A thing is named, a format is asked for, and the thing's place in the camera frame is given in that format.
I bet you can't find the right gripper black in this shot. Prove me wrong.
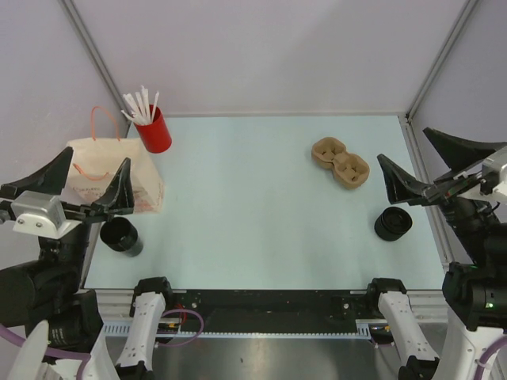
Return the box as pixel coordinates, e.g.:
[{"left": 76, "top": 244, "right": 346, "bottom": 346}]
[{"left": 376, "top": 123, "right": 507, "bottom": 260}]

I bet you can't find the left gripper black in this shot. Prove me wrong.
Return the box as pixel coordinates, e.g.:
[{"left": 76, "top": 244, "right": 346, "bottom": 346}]
[{"left": 2, "top": 142, "right": 132, "bottom": 291}]

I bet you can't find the white paper takeout bag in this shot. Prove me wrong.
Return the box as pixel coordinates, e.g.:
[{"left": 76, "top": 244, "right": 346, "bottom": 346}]
[{"left": 65, "top": 105, "right": 166, "bottom": 215}]

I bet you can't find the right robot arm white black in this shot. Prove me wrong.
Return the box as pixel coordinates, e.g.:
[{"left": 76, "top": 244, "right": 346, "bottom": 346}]
[{"left": 365, "top": 128, "right": 506, "bottom": 379}]

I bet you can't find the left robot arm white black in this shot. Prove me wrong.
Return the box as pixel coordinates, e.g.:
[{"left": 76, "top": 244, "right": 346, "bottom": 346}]
[{"left": 1, "top": 147, "right": 175, "bottom": 379}]

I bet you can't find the black coffee cup left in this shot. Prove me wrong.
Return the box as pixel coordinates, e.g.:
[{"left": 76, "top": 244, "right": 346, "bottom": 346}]
[{"left": 100, "top": 217, "right": 143, "bottom": 257}]

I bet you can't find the brown pulp cup carrier stack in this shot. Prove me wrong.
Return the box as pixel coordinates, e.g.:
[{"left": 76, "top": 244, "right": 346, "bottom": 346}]
[{"left": 311, "top": 137, "right": 370, "bottom": 190}]

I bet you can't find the red plastic cup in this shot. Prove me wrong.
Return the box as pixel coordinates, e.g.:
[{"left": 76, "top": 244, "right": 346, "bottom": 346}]
[{"left": 135, "top": 104, "right": 172, "bottom": 154}]

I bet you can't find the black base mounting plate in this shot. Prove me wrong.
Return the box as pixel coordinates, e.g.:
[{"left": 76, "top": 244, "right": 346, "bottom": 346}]
[{"left": 162, "top": 290, "right": 383, "bottom": 335}]

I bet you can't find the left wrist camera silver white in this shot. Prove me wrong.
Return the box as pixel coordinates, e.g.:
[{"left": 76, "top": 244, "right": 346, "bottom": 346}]
[{"left": 11, "top": 191, "right": 66, "bottom": 239}]

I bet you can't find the wrist camera silver white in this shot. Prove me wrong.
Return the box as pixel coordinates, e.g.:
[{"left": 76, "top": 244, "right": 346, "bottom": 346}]
[
  {"left": 480, "top": 146, "right": 507, "bottom": 197},
  {"left": 11, "top": 191, "right": 66, "bottom": 239}
]

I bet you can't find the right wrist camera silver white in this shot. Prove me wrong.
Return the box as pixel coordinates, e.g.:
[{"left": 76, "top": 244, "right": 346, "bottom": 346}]
[{"left": 480, "top": 146, "right": 507, "bottom": 197}]

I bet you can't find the aluminium frame post right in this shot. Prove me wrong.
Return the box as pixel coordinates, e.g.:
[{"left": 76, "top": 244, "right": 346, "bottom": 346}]
[{"left": 405, "top": 0, "right": 480, "bottom": 121}]

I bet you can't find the aluminium frame post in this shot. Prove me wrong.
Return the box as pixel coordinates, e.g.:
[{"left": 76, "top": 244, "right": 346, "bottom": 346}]
[
  {"left": 59, "top": 0, "right": 132, "bottom": 124},
  {"left": 405, "top": 0, "right": 480, "bottom": 121}
]

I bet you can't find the white slotted cable duct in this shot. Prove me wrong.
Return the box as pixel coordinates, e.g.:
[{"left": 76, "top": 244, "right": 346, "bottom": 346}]
[{"left": 103, "top": 321, "right": 372, "bottom": 340}]

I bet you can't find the aluminium frame post left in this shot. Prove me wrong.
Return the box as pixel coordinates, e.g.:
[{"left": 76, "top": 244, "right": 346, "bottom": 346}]
[{"left": 59, "top": 0, "right": 132, "bottom": 124}]

